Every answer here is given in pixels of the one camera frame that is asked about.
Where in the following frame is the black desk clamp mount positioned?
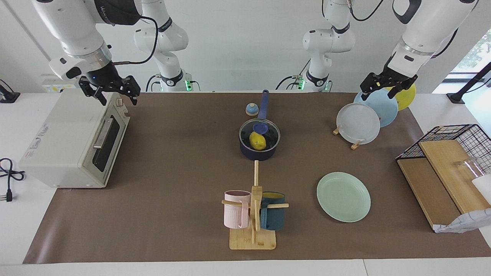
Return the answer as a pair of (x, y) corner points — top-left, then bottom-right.
(0, 78), (21, 104)

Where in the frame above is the wooden plate rack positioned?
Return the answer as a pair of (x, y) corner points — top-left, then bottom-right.
(332, 126), (364, 150)

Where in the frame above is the white checked cloth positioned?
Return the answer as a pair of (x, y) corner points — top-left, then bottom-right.
(433, 208), (491, 234)

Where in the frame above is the white plastic container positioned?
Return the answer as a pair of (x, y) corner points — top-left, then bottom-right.
(471, 174), (491, 204)

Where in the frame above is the black wire basket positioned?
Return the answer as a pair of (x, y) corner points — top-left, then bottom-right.
(395, 123), (491, 175)

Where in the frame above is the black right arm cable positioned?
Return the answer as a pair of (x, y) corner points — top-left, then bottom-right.
(113, 15), (159, 66)

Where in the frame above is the clear glass cup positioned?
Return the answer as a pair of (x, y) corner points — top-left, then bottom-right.
(454, 156), (486, 181)

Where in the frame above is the beige toaster oven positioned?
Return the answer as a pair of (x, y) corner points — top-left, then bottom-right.
(19, 89), (131, 189)

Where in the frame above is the mint green plate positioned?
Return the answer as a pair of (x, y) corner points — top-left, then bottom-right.
(316, 171), (372, 223)

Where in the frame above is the yellow plate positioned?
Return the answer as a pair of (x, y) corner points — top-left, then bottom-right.
(385, 83), (417, 112)

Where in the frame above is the wooden mug tree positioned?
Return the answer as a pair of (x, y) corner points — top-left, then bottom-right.
(221, 160), (290, 251)

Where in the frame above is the light blue plate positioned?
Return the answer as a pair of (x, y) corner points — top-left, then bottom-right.
(353, 89), (399, 128)

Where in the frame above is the grey plate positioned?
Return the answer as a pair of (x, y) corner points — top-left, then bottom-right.
(336, 103), (381, 145)

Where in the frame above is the brown table mat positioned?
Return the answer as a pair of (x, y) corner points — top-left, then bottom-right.
(23, 92), (491, 265)

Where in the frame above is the white power strip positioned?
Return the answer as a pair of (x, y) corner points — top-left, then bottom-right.
(41, 78), (83, 94)

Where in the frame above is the black base cable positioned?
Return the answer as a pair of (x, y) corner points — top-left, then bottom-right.
(145, 74), (162, 92)
(275, 59), (312, 91)

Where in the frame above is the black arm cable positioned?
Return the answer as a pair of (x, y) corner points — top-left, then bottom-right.
(113, 15), (159, 66)
(347, 0), (460, 59)

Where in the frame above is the dark teal mug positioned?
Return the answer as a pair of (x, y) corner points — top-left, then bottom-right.
(260, 191), (286, 231)

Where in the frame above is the pink ribbed mug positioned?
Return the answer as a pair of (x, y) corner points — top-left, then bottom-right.
(224, 190), (252, 230)

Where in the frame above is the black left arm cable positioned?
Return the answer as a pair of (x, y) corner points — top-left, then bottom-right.
(347, 0), (460, 59)

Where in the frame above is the glass pot lid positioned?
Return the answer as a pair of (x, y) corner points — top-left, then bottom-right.
(239, 118), (281, 151)

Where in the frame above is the dark blue saucepan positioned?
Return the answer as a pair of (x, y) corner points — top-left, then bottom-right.
(239, 90), (282, 161)

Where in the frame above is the black power cord with plug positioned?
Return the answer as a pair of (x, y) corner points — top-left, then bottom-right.
(0, 158), (26, 203)

